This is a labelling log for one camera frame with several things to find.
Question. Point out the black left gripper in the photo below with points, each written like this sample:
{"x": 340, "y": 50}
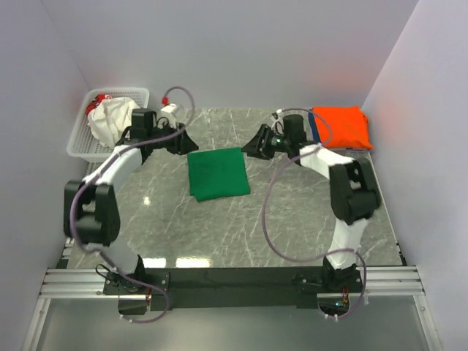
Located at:
{"x": 189, "y": 145}

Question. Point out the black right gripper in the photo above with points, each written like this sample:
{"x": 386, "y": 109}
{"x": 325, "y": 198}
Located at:
{"x": 256, "y": 148}

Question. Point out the green t shirt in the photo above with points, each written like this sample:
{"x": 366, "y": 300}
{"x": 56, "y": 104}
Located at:
{"x": 216, "y": 174}

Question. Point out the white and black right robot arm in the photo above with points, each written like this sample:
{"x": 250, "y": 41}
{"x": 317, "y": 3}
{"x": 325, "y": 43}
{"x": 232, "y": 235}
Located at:
{"x": 354, "y": 193}

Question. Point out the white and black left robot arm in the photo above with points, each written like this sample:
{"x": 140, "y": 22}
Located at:
{"x": 91, "y": 214}

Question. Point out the folded blue t shirt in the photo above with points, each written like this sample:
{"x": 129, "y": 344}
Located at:
{"x": 313, "y": 127}

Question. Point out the white crumpled t shirt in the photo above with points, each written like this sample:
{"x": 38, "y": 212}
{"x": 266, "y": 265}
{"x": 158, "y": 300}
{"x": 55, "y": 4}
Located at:
{"x": 110, "y": 119}

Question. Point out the folded orange t shirt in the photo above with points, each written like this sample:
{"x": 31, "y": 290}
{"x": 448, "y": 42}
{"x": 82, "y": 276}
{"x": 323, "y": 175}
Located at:
{"x": 342, "y": 127}

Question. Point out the red garment in basket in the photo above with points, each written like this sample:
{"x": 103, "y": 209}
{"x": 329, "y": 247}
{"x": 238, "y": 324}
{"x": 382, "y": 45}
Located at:
{"x": 95, "y": 102}

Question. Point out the white plastic laundry basket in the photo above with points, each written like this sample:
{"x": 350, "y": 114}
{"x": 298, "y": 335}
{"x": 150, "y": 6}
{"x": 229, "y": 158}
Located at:
{"x": 82, "y": 144}

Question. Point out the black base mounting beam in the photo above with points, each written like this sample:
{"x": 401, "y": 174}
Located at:
{"x": 191, "y": 288}

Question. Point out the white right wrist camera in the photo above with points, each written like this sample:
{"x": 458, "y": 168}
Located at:
{"x": 277, "y": 122}

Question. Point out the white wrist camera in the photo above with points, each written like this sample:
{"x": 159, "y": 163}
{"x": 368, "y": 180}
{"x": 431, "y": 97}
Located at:
{"x": 277, "y": 122}
{"x": 170, "y": 112}

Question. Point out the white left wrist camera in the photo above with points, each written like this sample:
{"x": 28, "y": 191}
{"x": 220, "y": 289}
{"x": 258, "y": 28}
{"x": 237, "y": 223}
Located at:
{"x": 170, "y": 112}

